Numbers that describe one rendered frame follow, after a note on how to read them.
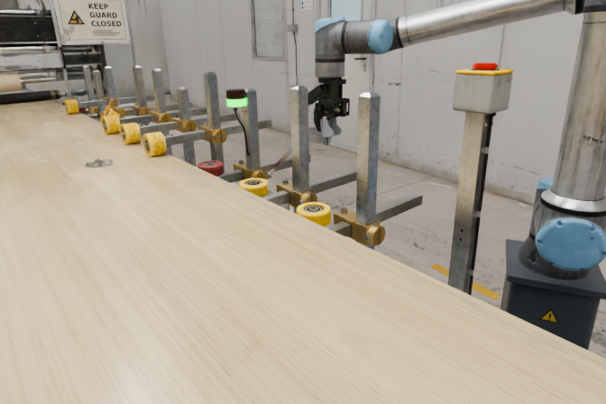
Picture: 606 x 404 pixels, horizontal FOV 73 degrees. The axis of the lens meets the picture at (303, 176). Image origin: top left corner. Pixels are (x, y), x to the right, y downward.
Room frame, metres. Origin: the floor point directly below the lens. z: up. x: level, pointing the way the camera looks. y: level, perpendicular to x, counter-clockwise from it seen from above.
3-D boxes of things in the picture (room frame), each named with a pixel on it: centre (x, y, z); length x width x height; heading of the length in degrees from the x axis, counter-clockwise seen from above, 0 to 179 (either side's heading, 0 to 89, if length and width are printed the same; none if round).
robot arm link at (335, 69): (1.28, -0.09, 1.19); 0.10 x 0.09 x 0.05; 131
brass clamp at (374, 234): (0.95, -0.14, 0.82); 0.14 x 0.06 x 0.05; 40
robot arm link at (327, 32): (1.28, -0.09, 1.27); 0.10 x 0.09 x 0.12; 63
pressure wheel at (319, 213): (0.88, -0.02, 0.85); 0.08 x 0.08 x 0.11
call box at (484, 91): (0.73, -0.32, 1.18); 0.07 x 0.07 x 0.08; 40
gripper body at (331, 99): (1.27, -0.09, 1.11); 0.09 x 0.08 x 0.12; 41
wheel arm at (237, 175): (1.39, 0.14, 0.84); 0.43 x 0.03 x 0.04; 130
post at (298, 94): (1.13, 0.01, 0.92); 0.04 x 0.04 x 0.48; 40
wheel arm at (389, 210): (1.00, -0.17, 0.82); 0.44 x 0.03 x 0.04; 130
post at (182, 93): (1.71, 0.48, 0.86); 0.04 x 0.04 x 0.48; 40
